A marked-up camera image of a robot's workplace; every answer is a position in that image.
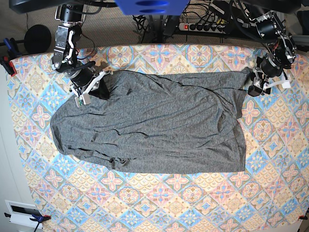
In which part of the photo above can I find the patterned tablecloth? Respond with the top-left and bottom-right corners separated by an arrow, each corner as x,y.
6,54 -> 309,232

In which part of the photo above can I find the white power strip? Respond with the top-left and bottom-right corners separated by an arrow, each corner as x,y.
178,22 -> 225,33

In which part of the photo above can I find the grey t-shirt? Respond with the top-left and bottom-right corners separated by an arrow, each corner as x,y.
50,68 -> 250,174

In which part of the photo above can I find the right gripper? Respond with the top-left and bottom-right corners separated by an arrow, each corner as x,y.
68,61 -> 113,107

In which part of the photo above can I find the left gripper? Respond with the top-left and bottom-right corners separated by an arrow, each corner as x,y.
248,56 -> 291,97

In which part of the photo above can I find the white wall outlet box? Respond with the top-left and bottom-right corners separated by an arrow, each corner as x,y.
5,200 -> 40,229

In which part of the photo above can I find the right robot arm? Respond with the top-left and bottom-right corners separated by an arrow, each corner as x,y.
51,3 -> 111,107

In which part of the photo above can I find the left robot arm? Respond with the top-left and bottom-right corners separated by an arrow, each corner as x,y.
237,11 -> 297,97

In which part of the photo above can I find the red black clamp left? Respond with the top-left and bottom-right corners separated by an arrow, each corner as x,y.
0,38 -> 19,77

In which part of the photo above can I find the blue clamp bottom left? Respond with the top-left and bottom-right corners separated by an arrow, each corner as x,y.
4,213 -> 51,224

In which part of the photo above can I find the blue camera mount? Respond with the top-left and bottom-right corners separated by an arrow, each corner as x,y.
114,0 -> 190,16

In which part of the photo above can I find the black round stool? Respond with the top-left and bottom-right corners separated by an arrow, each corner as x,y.
24,25 -> 52,55

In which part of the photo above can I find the clamp bottom right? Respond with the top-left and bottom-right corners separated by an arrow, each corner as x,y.
298,215 -> 308,220

